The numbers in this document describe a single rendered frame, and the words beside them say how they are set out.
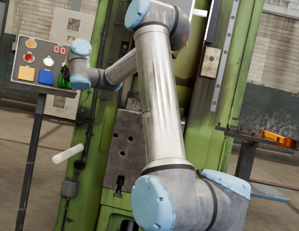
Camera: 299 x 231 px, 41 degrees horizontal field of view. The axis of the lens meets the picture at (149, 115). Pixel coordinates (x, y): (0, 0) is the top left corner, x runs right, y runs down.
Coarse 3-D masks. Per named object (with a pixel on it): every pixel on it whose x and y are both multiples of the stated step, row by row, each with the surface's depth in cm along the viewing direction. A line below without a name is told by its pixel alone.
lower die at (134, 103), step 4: (128, 100) 221; (132, 100) 221; (136, 100) 221; (140, 100) 221; (128, 104) 222; (132, 104) 221; (136, 104) 221; (140, 104) 221; (128, 108) 222; (132, 108) 222; (136, 108) 221; (140, 108) 221
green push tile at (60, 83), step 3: (60, 75) 208; (60, 78) 207; (60, 81) 207; (66, 81) 208; (60, 84) 206; (63, 84) 207; (66, 84) 207; (69, 84) 208; (63, 87) 207; (66, 87) 207; (69, 87) 207
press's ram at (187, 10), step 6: (162, 0) 216; (168, 0) 216; (174, 0) 215; (180, 0) 215; (186, 0) 215; (192, 0) 214; (180, 6) 215; (186, 6) 215; (192, 6) 218; (186, 12) 215; (192, 12) 233; (198, 12) 233; (204, 12) 233
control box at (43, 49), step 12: (24, 36) 209; (24, 48) 207; (36, 48) 209; (48, 48) 212; (60, 48) 214; (24, 60) 204; (36, 60) 207; (60, 60) 212; (12, 72) 199; (36, 72) 204; (60, 72) 209; (12, 84) 201; (24, 84) 201; (36, 84) 202; (72, 96) 213
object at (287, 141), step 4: (268, 132) 202; (268, 136) 201; (272, 136) 195; (276, 136) 191; (280, 136) 190; (280, 140) 185; (284, 140) 179; (288, 140) 178; (292, 140) 175; (296, 140) 170; (284, 144) 179; (288, 144) 178; (292, 144) 174; (296, 144) 171; (292, 148) 172; (296, 148) 171
